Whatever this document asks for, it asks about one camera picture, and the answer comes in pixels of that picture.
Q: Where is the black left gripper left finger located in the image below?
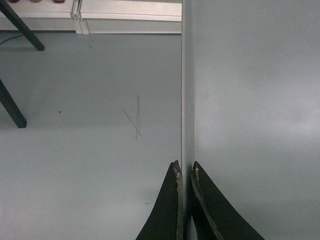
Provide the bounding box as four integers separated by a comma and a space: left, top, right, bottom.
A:
136, 160, 183, 240

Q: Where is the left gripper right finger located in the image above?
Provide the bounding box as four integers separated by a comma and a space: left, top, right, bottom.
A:
190, 161, 263, 240

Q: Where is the black table leg lower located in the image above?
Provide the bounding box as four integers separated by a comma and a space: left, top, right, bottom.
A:
0, 80, 27, 129

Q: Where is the black table leg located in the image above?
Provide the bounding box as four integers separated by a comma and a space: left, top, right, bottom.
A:
0, 0, 45, 51
0, 80, 27, 129

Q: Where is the white shelf base plinth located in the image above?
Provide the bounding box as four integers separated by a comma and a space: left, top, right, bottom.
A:
8, 0, 182, 35

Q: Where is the black table leg upper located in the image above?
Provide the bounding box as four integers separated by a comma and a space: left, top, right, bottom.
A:
0, 0, 45, 51

